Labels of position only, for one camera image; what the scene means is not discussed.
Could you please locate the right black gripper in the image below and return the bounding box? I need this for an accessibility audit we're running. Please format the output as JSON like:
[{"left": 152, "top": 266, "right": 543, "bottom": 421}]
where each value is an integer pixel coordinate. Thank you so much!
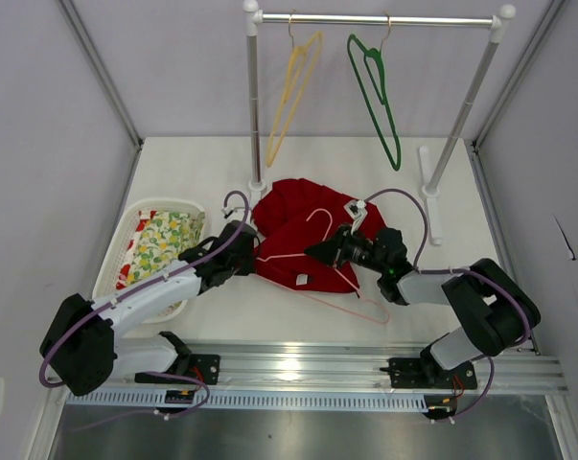
[{"left": 304, "top": 222, "right": 387, "bottom": 274}]

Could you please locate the pink clothes hanger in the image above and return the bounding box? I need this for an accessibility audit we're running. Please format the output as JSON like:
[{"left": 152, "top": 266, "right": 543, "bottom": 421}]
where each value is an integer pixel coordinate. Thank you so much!
[{"left": 255, "top": 207, "right": 391, "bottom": 325}]

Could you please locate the red skirt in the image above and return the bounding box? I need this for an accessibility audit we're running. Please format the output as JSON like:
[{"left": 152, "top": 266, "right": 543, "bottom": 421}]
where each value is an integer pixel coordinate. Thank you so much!
[{"left": 252, "top": 178, "right": 358, "bottom": 294}]

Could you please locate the green clothes hanger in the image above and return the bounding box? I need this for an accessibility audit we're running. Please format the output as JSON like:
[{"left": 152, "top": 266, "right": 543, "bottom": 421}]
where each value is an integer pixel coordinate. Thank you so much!
[{"left": 346, "top": 14, "right": 403, "bottom": 172}]

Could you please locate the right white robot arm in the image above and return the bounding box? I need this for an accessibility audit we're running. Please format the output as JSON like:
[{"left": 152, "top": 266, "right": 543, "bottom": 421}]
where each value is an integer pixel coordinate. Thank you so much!
[{"left": 305, "top": 225, "right": 542, "bottom": 389}]

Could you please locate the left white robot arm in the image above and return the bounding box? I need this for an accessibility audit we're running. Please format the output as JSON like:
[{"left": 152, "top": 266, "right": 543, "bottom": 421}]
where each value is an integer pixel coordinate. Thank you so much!
[{"left": 39, "top": 220, "right": 257, "bottom": 396}]

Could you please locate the yellow clothes hanger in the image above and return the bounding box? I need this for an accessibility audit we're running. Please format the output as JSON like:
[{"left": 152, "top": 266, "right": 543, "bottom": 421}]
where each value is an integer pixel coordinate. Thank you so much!
[{"left": 266, "top": 13, "right": 323, "bottom": 168}]

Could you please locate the lemon print cloth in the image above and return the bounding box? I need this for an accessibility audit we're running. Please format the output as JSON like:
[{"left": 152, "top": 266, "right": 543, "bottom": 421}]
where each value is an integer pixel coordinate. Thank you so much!
[{"left": 115, "top": 210, "right": 206, "bottom": 290}]

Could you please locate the white plastic laundry basket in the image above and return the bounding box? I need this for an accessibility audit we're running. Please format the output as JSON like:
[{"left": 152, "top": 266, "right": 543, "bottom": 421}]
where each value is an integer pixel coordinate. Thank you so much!
[{"left": 92, "top": 198, "right": 206, "bottom": 299}]

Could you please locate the white clothes rack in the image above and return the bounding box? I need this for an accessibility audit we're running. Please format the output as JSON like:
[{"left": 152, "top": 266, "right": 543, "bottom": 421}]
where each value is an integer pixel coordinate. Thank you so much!
[{"left": 243, "top": 1, "right": 516, "bottom": 246}]

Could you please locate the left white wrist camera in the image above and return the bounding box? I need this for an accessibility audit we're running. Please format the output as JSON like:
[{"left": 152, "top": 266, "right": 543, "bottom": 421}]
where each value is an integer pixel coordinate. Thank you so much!
[{"left": 221, "top": 206, "right": 242, "bottom": 219}]

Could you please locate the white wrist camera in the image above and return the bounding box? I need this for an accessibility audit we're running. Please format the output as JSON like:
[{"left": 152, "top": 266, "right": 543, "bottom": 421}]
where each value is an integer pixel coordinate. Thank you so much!
[
  {"left": 221, "top": 206, "right": 242, "bottom": 219},
  {"left": 344, "top": 199, "right": 368, "bottom": 234}
]

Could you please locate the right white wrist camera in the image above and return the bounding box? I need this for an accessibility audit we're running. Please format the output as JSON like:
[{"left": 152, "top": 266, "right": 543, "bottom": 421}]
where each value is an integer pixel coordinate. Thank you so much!
[{"left": 344, "top": 199, "right": 368, "bottom": 234}]

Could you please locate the aluminium mounting rail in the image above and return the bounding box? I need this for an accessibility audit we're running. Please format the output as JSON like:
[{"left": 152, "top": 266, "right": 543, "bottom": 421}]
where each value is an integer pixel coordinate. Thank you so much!
[{"left": 189, "top": 340, "right": 568, "bottom": 395}]

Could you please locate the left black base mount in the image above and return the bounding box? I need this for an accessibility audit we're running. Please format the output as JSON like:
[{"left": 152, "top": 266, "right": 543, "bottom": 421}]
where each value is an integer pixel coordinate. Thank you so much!
[{"left": 134, "top": 354, "right": 220, "bottom": 385}]

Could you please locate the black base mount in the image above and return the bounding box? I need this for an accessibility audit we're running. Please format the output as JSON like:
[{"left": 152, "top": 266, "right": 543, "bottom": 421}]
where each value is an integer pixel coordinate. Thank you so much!
[
  {"left": 134, "top": 354, "right": 220, "bottom": 385},
  {"left": 379, "top": 357, "right": 478, "bottom": 390}
]

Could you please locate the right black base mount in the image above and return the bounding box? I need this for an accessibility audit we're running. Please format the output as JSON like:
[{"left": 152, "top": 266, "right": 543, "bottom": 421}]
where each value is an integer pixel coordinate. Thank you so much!
[{"left": 379, "top": 357, "right": 478, "bottom": 390}]

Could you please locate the white slotted cable duct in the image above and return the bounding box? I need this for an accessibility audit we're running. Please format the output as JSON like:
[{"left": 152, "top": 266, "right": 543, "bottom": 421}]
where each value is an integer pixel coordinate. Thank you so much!
[{"left": 67, "top": 387, "right": 428, "bottom": 413}]

